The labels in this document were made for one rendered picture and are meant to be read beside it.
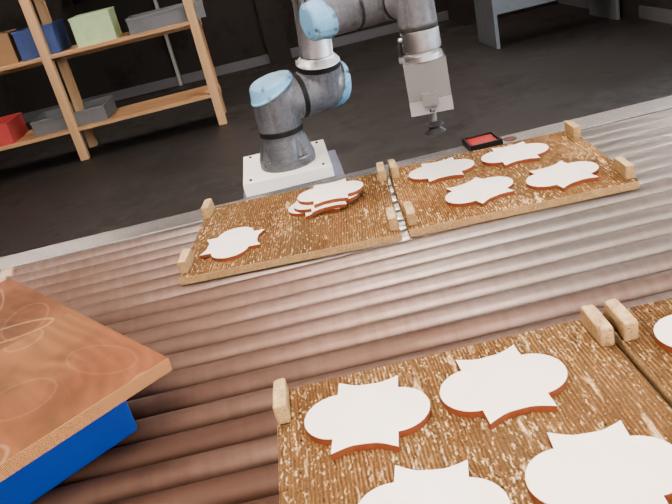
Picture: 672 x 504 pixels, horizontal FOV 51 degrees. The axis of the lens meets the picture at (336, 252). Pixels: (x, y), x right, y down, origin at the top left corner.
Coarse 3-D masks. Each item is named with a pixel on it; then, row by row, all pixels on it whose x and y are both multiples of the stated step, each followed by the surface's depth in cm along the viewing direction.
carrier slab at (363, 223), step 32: (288, 192) 156; (384, 192) 143; (224, 224) 146; (256, 224) 142; (288, 224) 139; (320, 224) 135; (352, 224) 132; (384, 224) 128; (256, 256) 128; (288, 256) 125; (320, 256) 125
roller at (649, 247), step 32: (576, 256) 106; (608, 256) 104; (640, 256) 104; (448, 288) 105; (480, 288) 104; (512, 288) 104; (320, 320) 105; (352, 320) 104; (192, 352) 105; (224, 352) 104
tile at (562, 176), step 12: (552, 168) 133; (564, 168) 131; (576, 168) 130; (588, 168) 129; (528, 180) 130; (540, 180) 129; (552, 180) 127; (564, 180) 126; (576, 180) 125; (588, 180) 125
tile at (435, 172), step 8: (448, 160) 149; (456, 160) 148; (464, 160) 147; (472, 160) 146; (424, 168) 148; (432, 168) 147; (440, 168) 146; (448, 168) 145; (456, 168) 144; (464, 168) 143; (472, 168) 144; (416, 176) 145; (424, 176) 144; (432, 176) 143; (440, 176) 142; (448, 176) 141; (456, 176) 141
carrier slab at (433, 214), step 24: (504, 144) 153; (552, 144) 147; (576, 144) 144; (408, 168) 153; (480, 168) 143; (504, 168) 140; (528, 168) 138; (600, 168) 130; (408, 192) 140; (432, 192) 137; (528, 192) 127; (552, 192) 125; (576, 192) 123; (600, 192) 122; (432, 216) 127; (456, 216) 124; (480, 216) 123; (504, 216) 123
